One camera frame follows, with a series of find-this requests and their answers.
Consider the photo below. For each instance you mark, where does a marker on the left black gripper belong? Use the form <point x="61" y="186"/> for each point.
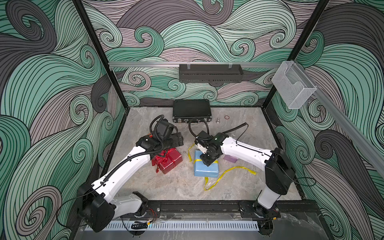
<point x="175" y="143"/>

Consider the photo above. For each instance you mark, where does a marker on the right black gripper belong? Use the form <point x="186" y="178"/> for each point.
<point x="205" y="161"/>

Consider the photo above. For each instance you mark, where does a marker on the yellow ribbon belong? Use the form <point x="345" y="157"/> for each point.
<point x="210" y="183"/>

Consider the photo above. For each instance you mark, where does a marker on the blue gift box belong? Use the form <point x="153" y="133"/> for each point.
<point x="201" y="170"/>

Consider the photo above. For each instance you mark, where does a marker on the purple gift box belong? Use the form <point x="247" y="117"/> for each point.
<point x="230" y="158"/>

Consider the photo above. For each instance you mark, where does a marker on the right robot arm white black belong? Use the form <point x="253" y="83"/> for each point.
<point x="278" y="169"/>

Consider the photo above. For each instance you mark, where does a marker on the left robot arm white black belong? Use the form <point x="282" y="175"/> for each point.
<point x="108" y="185"/>

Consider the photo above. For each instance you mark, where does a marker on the red gift box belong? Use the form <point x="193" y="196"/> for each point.
<point x="175" y="156"/>

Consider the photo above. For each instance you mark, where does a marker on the red ribbon on red box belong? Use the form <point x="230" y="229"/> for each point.
<point x="163" y="162"/>

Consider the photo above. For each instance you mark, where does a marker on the black hard case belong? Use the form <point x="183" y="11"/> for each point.
<point x="186" y="110"/>

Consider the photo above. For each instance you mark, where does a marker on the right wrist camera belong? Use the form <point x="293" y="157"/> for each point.
<point x="200" y="145"/>

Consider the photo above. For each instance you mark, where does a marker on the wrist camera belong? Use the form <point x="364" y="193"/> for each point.
<point x="164" y="129"/>
<point x="200" y="145"/>

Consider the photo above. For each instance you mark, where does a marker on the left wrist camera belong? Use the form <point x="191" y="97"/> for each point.
<point x="164" y="129"/>

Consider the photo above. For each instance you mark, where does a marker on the black wall tray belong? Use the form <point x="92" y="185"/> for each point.
<point x="212" y="74"/>

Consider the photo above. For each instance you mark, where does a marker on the white slotted cable duct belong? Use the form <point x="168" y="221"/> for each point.
<point x="179" y="225"/>

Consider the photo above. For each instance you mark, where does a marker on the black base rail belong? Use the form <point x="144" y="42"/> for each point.
<point x="198" y="207"/>

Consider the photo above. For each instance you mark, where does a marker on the aluminium rail back wall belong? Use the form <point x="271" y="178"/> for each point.
<point x="152" y="64"/>

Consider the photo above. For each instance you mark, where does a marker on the aluminium rail wall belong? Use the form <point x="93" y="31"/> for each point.
<point x="152" y="64"/>
<point x="348" y="110"/>

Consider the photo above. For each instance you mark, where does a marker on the clear plastic wall bin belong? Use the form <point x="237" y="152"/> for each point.
<point x="293" y="84"/>

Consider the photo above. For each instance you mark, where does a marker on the aluminium rail right wall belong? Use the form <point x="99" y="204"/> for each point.
<point x="348" y="110"/>

